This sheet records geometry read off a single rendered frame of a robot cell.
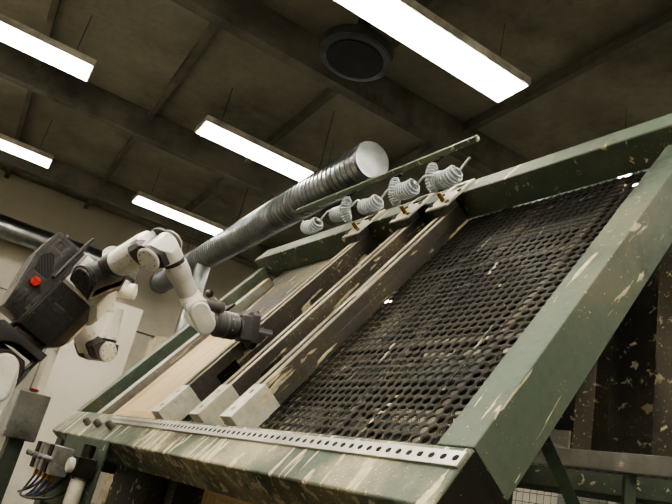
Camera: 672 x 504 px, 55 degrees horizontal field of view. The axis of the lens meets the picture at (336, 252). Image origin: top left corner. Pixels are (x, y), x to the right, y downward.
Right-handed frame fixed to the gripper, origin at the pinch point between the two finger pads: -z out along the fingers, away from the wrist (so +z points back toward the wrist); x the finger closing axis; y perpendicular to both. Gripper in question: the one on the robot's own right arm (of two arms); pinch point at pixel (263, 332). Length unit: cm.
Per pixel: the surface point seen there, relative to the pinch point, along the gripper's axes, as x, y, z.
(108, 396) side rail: -24, 93, 19
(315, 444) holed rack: -33, -84, 32
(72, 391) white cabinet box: -15, 411, -46
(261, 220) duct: 173, 373, -187
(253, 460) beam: -38, -67, 36
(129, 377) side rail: -15, 93, 12
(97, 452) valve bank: -43, 31, 38
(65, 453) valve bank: -45, 40, 45
